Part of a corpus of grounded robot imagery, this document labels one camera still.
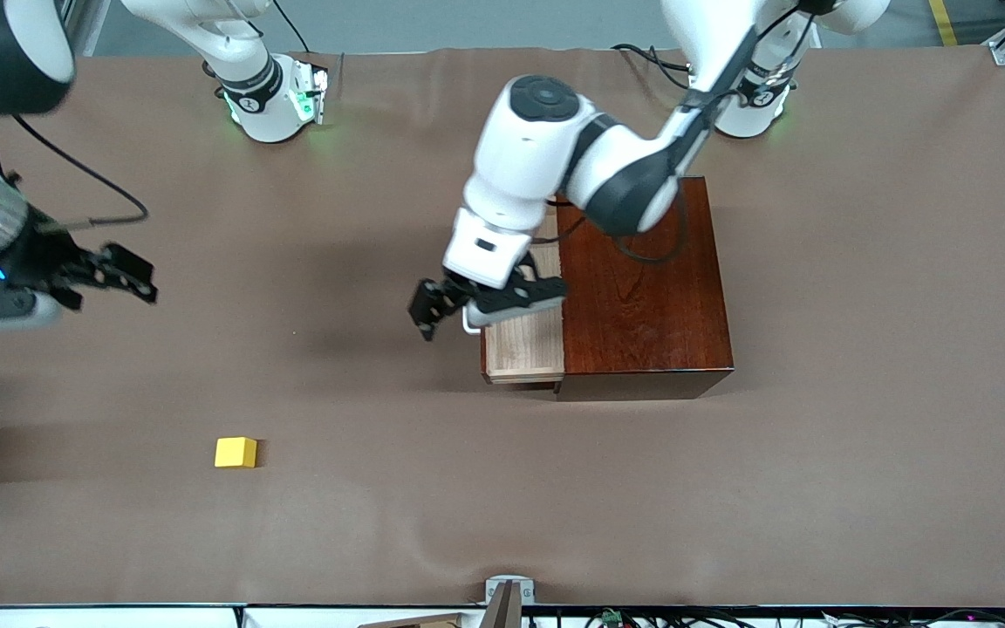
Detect yellow block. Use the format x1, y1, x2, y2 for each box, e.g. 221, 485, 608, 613
215, 437, 257, 468

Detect dark brown wooden cabinet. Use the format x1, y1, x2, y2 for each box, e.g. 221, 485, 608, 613
555, 176, 736, 402

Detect brown table cloth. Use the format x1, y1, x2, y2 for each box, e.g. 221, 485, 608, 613
0, 45, 1005, 609

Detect grey brown upright pole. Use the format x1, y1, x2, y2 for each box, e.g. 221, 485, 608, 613
482, 583, 523, 628

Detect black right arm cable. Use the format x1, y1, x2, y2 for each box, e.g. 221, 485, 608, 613
0, 115, 150, 232

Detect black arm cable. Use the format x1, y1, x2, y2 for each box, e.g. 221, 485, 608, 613
0, 115, 150, 232
546, 9, 817, 264

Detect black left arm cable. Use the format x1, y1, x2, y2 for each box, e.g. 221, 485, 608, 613
546, 9, 817, 264

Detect black left base cables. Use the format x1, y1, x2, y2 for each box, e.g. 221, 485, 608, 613
612, 44, 695, 88

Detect grey metal bracket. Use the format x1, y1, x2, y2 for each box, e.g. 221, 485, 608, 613
485, 575, 536, 604

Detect black right base cable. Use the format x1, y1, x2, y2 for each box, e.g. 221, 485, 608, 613
271, 0, 311, 53

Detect white table edge rail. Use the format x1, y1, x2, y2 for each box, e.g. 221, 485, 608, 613
0, 606, 486, 628

